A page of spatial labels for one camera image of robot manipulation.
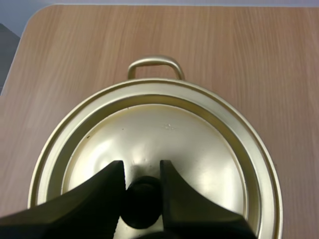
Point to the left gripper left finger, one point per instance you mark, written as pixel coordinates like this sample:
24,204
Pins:
87,206

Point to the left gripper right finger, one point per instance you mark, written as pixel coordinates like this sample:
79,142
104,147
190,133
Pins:
189,206

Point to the gold lid with black knob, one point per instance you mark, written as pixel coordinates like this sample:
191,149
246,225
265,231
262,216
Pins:
174,139

